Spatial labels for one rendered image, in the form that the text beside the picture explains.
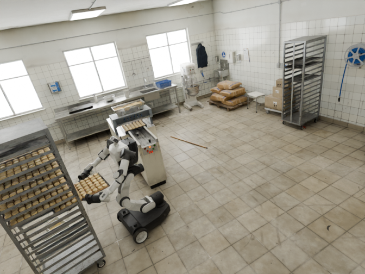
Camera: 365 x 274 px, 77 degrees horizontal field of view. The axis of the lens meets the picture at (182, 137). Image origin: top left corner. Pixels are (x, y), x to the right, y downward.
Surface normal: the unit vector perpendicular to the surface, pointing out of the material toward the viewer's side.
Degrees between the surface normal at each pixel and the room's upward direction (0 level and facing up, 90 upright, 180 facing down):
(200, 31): 90
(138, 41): 90
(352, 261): 0
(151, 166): 90
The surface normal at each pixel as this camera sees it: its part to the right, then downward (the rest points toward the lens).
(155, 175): 0.44, 0.33
